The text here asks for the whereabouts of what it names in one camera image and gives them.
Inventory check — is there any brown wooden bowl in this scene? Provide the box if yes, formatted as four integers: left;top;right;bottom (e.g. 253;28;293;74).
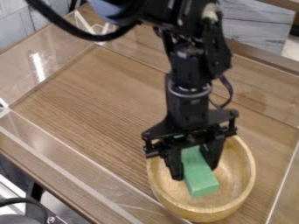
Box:
147;136;257;222

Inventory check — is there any green rectangular block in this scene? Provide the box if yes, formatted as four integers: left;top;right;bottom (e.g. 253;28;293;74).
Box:
182;146;221;198

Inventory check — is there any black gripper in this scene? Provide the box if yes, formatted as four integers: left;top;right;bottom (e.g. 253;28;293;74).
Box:
142;87;239;181

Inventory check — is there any clear acrylic corner bracket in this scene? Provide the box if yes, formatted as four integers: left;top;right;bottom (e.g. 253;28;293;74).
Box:
74;10;117;35

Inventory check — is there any black table leg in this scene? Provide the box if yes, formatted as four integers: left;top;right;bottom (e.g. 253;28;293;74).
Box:
27;182;45;201

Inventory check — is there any black device with bolt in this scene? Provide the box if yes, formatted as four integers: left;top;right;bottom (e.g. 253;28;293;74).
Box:
25;203;73;224

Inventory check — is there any black cable below table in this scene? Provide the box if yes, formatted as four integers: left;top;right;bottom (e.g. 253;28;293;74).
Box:
0;197;51;224

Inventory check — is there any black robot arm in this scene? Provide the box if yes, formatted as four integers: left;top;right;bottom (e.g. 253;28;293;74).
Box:
89;0;239;180

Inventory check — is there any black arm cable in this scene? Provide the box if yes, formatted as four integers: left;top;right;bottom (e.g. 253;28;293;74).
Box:
25;0;138;42

